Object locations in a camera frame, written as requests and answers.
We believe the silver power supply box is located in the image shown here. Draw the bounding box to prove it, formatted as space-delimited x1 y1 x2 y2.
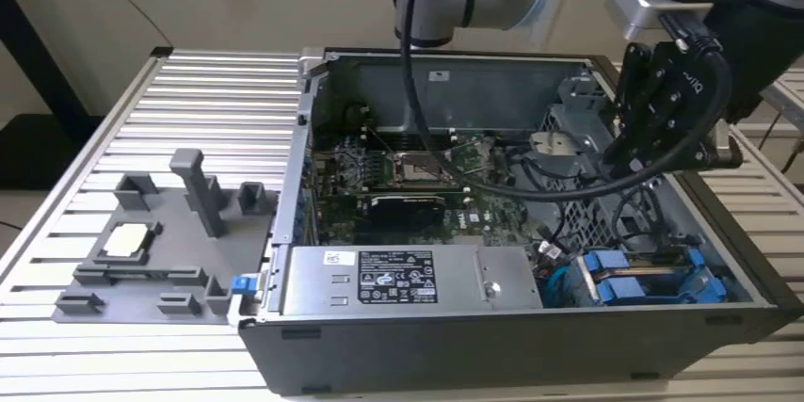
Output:
278 245 545 316

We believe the silver CPU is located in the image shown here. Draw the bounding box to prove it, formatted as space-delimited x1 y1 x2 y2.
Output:
102 222 156 257

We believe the black graphics card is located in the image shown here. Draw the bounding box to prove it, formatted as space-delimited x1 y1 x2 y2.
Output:
316 189 472 236

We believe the blue disk data wire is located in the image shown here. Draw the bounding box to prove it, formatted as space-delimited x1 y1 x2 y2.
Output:
540 268 572 308

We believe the thick black camera cable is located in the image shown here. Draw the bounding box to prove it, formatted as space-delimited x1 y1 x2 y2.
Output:
398 0 736 201

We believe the grey parts rack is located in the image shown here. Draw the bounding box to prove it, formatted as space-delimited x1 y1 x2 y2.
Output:
54 147 281 326

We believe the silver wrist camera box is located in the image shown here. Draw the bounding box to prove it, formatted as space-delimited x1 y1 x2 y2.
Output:
605 0 714 40

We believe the green motherboard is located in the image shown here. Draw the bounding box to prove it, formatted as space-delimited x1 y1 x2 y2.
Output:
310 131 548 248

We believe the grey open PC case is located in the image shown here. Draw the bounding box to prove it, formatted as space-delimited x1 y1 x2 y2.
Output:
234 46 804 397

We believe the hard disk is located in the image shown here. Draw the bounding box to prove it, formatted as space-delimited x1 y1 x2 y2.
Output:
580 246 729 307

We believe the black disk power wire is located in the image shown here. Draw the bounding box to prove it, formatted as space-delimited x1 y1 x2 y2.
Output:
530 213 573 265

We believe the CPU socket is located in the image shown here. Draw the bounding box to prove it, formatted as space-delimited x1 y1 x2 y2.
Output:
385 150 453 186

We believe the grey metal drive cage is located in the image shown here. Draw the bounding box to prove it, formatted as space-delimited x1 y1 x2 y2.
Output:
526 74 620 186

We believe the black stand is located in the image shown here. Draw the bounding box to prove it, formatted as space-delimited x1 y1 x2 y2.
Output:
0 0 105 191

